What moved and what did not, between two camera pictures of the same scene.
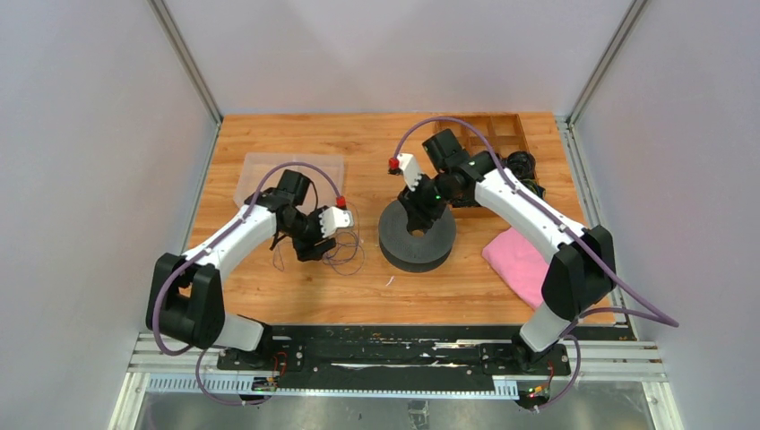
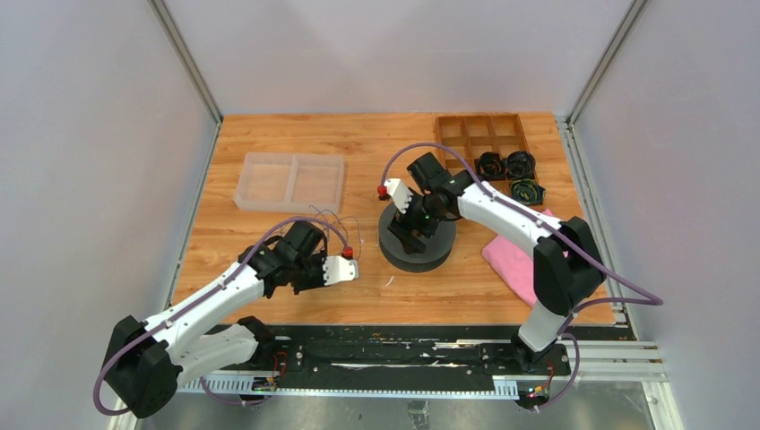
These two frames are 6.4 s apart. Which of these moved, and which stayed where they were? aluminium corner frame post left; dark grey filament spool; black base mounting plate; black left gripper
Moved: black left gripper
Stayed: black base mounting plate; aluminium corner frame post left; dark grey filament spool
